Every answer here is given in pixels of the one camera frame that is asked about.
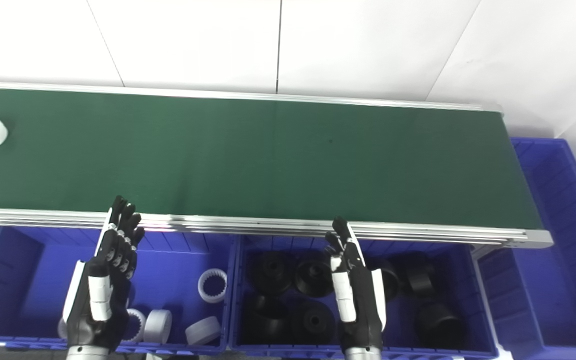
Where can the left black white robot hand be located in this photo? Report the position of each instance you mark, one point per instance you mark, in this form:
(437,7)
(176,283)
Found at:
(98,325)

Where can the blue bin with white parts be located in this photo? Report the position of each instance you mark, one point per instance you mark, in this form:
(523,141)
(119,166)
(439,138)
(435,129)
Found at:
(43,270)

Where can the black round part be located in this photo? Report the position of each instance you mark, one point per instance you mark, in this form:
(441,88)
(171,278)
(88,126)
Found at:
(313,277)
(438,325)
(314,322)
(268,322)
(390,280)
(420,277)
(273,272)

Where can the green conveyor belt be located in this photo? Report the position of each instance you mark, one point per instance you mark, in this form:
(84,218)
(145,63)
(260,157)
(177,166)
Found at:
(268,227)
(268,160)

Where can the blue bin with black parts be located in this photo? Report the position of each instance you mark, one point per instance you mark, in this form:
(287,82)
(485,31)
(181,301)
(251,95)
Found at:
(465,272)

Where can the empty blue bin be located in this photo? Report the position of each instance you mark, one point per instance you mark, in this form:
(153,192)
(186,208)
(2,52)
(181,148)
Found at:
(568,250)

